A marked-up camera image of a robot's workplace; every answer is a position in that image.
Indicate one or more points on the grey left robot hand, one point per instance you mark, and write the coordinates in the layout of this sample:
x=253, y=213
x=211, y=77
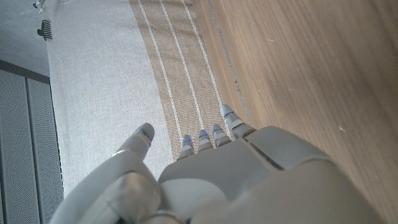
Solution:
x=236, y=180

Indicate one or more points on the beige striped backdrop cloth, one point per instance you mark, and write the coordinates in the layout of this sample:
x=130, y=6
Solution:
x=109, y=77

